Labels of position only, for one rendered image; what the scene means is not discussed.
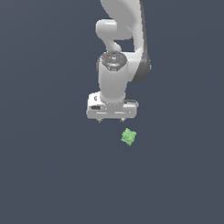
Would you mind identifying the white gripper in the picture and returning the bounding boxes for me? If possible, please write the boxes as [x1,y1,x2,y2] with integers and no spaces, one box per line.
[85,91,140,125]

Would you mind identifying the small green cube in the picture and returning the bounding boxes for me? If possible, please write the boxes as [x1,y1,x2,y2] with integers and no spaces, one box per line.
[120,127,138,146]

